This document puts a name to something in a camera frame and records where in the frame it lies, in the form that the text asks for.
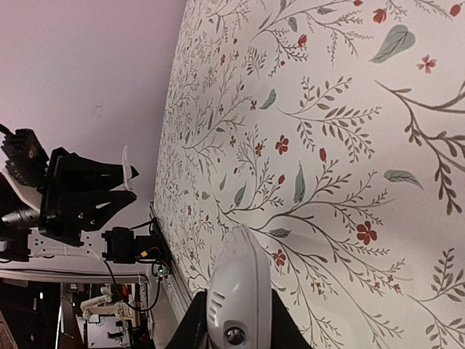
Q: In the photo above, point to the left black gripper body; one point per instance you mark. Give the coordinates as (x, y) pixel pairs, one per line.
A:
(51, 223)

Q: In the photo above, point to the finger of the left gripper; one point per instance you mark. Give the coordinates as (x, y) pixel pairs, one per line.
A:
(82, 174)
(91, 210)

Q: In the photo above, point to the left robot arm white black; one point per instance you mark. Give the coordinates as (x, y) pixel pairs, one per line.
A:
(20, 209)

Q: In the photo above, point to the white remote control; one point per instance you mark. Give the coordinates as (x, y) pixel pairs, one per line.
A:
(239, 297)

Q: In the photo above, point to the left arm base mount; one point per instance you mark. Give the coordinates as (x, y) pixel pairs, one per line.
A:
(142, 244)

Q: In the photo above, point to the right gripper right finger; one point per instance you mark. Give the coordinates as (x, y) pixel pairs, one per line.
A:
(285, 333)

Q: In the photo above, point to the white remote battery cover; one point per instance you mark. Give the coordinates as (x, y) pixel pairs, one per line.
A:
(127, 170)

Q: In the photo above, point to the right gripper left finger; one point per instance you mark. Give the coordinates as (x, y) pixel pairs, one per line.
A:
(192, 332)

